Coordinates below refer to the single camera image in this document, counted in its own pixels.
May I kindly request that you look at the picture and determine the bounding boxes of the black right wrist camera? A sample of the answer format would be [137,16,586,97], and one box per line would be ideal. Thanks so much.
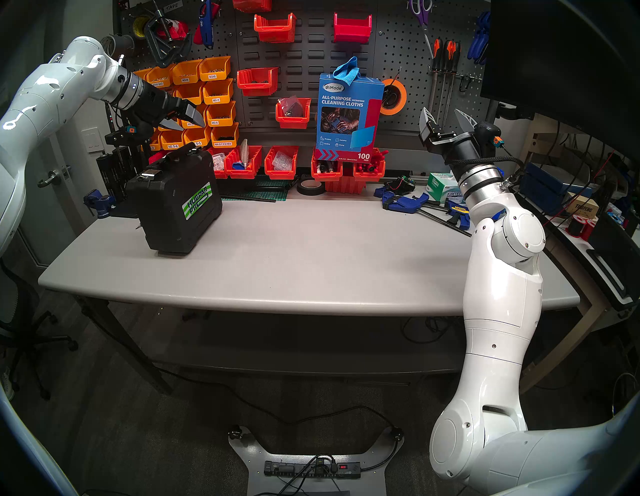
[472,121,502,151]

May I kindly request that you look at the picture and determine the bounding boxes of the orange black screwdriver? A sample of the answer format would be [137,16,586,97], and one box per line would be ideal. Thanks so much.
[451,40,463,113]
[430,37,444,123]
[442,39,455,126]

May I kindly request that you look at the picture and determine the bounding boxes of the black tool box green sticker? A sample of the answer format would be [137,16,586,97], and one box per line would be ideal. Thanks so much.
[125,142,223,254]

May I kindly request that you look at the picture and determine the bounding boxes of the green cutting mat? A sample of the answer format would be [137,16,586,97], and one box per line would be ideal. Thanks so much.
[220,180,293,202]

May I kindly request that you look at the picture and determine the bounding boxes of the black monitor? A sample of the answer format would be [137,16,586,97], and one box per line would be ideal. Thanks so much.
[480,0,640,161]

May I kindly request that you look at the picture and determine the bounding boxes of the black metal clamp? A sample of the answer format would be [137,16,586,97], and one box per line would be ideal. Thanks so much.
[142,10,193,68]

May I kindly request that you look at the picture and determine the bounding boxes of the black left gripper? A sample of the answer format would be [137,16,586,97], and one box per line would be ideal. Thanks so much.
[131,84,206,132]

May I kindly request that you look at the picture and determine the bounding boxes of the dark pegboard wall panel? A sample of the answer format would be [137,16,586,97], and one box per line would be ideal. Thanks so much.
[117,0,493,151]

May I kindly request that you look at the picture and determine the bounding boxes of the green white wipes box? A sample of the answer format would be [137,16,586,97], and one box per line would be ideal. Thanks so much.
[426,172,461,203]

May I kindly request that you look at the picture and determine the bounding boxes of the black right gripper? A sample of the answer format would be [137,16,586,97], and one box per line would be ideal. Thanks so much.
[419,106,488,168]

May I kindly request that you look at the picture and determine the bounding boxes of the purple handled scissors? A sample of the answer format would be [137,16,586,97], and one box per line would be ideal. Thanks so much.
[407,0,435,58]

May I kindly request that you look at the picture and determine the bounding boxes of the black white equipment case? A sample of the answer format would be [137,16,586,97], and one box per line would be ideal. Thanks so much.
[575,210,640,313]

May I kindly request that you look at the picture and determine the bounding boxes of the black floor cable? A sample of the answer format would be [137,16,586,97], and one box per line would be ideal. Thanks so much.
[152,366,403,441]

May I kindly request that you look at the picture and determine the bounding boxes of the black braided right gripper cable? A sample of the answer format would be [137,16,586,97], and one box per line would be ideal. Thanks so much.
[445,154,524,189]

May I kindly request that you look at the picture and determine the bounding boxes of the blue bench vise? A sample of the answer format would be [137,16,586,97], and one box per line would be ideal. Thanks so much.
[83,189,117,219]

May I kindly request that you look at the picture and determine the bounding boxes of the beige wooden side table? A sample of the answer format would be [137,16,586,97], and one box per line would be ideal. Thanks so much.
[520,180,640,396]

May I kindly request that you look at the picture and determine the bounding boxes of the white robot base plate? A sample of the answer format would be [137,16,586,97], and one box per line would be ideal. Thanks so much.
[227,425,405,496]

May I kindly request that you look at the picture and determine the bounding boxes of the silver door handle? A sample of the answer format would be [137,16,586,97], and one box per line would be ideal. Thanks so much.
[37,167,73,188]

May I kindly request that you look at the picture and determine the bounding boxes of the blue microfiber cloth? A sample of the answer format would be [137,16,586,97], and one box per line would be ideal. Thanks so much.
[332,56,361,83]

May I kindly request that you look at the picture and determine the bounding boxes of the dark table leg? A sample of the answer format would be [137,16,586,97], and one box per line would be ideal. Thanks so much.
[75,297,173,396]

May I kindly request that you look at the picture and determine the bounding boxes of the black office chair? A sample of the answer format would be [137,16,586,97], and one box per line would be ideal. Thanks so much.
[0,260,80,401]

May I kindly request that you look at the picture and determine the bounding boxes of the blue yellow bar clamp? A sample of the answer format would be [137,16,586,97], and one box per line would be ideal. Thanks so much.
[446,199,472,231]

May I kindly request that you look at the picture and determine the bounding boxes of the blue storage box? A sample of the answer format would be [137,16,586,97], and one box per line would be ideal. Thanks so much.
[519,162,568,213]

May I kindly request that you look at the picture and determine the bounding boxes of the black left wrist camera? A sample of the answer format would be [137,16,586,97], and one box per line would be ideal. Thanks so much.
[120,112,153,137]

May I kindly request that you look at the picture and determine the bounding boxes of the black metal fixture stand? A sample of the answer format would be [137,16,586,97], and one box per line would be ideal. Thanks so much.
[96,120,151,219]

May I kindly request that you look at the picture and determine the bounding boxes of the brown cardboard box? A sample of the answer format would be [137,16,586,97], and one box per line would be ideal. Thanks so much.
[565,192,601,218]

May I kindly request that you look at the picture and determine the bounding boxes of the black monitor mount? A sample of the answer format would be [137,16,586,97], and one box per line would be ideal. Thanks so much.
[492,100,522,122]

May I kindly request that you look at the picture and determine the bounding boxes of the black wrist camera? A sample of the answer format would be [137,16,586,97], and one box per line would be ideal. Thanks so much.
[120,112,153,137]
[472,121,502,151]

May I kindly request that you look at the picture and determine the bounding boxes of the blue cleaning cloths box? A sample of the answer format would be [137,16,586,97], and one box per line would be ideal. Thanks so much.
[315,74,385,162]

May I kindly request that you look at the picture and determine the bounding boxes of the orange tape roll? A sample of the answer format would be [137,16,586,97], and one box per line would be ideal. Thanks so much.
[380,78,407,116]

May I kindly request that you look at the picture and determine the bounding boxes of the grey duct tape roll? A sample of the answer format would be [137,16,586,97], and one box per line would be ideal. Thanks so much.
[102,35,136,58]

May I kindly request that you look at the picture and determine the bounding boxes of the black power strip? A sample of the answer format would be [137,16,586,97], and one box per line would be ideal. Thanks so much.
[263,460,362,480]

